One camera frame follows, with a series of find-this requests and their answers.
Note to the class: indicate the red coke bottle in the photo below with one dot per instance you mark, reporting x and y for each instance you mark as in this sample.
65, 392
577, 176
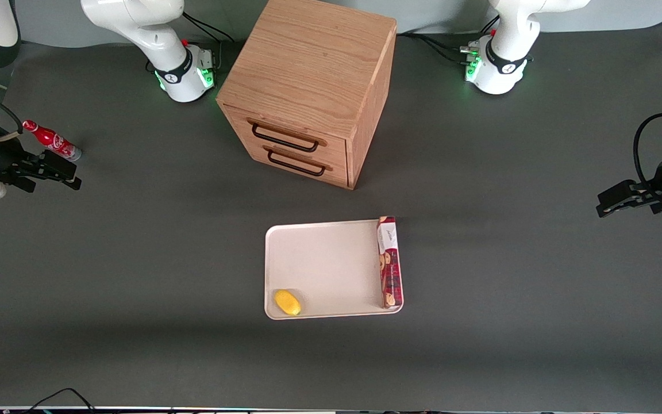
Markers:
55, 141

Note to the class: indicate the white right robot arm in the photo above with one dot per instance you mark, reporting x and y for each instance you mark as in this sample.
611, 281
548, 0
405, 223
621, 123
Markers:
153, 34

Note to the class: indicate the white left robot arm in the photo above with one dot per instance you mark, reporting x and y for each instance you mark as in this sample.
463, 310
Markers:
506, 40

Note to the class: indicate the white plastic tray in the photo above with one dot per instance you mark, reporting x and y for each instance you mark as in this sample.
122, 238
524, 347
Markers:
331, 270

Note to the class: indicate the dark grey table mat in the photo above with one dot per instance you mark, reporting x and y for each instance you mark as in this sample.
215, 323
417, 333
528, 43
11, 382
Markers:
135, 259

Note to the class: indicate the red cookie box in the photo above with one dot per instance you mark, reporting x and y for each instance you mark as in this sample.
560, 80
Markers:
389, 270

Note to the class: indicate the yellow lemon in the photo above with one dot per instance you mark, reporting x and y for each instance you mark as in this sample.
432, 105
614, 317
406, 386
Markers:
287, 302

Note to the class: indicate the wooden drawer cabinet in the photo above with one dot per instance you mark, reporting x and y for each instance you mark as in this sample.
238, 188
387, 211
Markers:
308, 57

